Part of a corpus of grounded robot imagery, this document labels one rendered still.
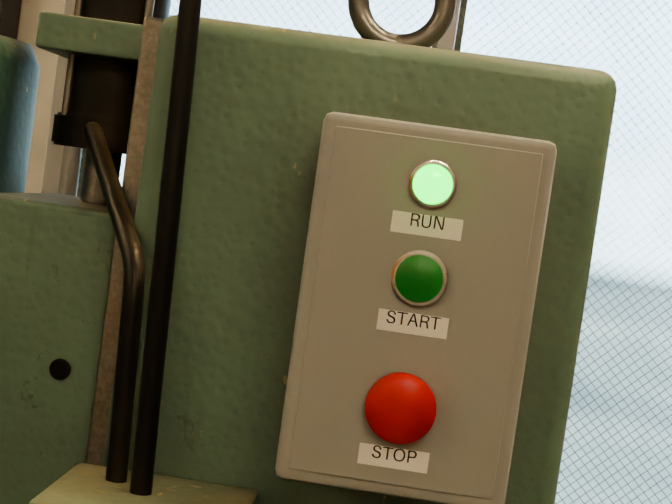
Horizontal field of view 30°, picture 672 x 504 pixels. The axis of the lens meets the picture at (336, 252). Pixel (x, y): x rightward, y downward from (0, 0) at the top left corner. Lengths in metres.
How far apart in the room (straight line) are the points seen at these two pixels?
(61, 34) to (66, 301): 0.14
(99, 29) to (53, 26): 0.03
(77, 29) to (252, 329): 0.20
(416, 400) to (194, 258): 0.14
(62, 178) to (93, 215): 1.58
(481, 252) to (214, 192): 0.14
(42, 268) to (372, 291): 0.20
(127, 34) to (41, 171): 1.50
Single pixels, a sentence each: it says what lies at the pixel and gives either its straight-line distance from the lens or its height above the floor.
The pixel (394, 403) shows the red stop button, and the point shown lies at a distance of 0.53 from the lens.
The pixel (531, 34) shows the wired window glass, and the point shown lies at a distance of 2.07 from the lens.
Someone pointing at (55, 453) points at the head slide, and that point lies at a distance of 0.67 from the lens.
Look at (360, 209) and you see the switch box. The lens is 0.53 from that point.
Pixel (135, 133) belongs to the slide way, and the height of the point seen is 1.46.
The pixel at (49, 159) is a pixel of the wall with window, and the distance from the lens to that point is 2.19.
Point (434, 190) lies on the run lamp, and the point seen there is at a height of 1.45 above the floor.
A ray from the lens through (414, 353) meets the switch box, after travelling 0.53.
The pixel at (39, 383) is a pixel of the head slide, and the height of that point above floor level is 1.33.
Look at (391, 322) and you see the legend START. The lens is 0.53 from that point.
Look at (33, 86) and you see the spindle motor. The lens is 0.74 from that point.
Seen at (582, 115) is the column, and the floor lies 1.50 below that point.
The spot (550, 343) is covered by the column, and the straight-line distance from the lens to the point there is 0.60.
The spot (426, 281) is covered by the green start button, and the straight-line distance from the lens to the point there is 0.53.
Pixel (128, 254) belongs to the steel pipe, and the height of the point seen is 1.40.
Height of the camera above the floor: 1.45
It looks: 3 degrees down
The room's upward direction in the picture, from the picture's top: 8 degrees clockwise
